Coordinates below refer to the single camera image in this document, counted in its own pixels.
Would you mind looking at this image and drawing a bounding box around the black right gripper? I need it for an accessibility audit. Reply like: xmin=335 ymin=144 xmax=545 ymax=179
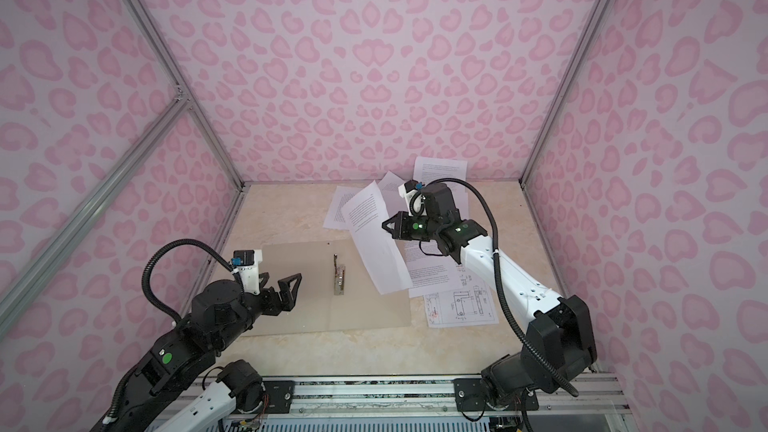
xmin=381 ymin=210 xmax=444 ymax=241

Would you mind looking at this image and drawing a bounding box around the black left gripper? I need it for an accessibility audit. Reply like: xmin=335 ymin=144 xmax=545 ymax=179
xmin=216 ymin=270 xmax=303 ymax=354

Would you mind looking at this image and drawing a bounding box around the beige cardboard folder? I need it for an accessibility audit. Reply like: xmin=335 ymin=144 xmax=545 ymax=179
xmin=246 ymin=239 xmax=411 ymax=336

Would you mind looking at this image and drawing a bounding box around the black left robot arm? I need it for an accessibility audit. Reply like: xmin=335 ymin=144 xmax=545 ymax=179
xmin=92 ymin=274 xmax=302 ymax=431

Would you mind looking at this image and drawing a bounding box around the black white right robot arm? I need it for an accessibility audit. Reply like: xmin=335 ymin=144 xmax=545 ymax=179
xmin=382 ymin=211 xmax=597 ymax=409

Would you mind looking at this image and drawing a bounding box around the metal folder clip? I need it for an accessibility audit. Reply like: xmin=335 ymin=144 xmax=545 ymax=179
xmin=333 ymin=254 xmax=346 ymax=296

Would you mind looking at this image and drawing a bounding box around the white sheet under pile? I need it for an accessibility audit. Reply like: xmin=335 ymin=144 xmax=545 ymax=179
xmin=401 ymin=242 xmax=477 ymax=298

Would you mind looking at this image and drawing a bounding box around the aluminium diagonal brace left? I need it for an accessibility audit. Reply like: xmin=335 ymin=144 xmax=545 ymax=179
xmin=1 ymin=94 xmax=189 ymax=337

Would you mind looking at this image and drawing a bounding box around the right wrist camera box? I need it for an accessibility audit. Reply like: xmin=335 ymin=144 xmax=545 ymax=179
xmin=398 ymin=178 xmax=461 ymax=220

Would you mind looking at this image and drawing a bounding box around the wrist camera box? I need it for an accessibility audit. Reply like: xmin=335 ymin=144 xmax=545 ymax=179
xmin=231 ymin=249 xmax=263 ymax=295
xmin=398 ymin=178 xmax=461 ymax=220

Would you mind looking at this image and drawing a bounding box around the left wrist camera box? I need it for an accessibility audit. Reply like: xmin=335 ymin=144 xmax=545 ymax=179
xmin=231 ymin=249 xmax=263 ymax=295

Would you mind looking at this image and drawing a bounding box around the aluminium floor rail left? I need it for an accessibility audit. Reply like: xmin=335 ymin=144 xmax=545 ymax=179
xmin=182 ymin=184 xmax=250 ymax=313

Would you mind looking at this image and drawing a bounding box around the black left mount plate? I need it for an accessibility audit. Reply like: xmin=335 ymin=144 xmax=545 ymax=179
xmin=264 ymin=380 xmax=296 ymax=415

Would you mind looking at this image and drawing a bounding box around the black mount plate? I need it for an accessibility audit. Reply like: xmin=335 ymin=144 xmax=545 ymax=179
xmin=452 ymin=377 xmax=539 ymax=413
xmin=264 ymin=380 xmax=296 ymax=415

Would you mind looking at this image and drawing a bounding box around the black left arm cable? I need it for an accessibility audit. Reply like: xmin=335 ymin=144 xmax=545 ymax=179
xmin=141 ymin=238 xmax=238 ymax=325

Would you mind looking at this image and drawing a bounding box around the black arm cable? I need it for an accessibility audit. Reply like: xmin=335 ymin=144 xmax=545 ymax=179
xmin=141 ymin=238 xmax=238 ymax=325
xmin=422 ymin=177 xmax=580 ymax=398

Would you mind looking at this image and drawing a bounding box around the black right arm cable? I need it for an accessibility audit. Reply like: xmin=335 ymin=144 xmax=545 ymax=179
xmin=422 ymin=177 xmax=580 ymax=398

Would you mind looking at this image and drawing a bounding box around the black right mount plate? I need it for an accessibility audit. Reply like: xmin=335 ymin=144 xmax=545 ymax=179
xmin=452 ymin=377 xmax=539 ymax=413

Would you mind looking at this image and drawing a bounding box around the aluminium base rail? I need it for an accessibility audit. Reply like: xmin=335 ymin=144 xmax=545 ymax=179
xmin=143 ymin=373 xmax=634 ymax=432

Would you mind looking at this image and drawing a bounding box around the aluminium frame post right corner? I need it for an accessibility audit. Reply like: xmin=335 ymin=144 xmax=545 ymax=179
xmin=519 ymin=0 xmax=616 ymax=191

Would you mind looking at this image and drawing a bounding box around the aluminium frame post corner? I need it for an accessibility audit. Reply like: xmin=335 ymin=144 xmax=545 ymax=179
xmin=121 ymin=0 xmax=246 ymax=191
xmin=519 ymin=0 xmax=616 ymax=191

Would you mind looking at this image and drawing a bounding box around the aluminium frame post left corner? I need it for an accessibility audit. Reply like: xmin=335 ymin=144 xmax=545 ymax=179
xmin=121 ymin=0 xmax=246 ymax=191

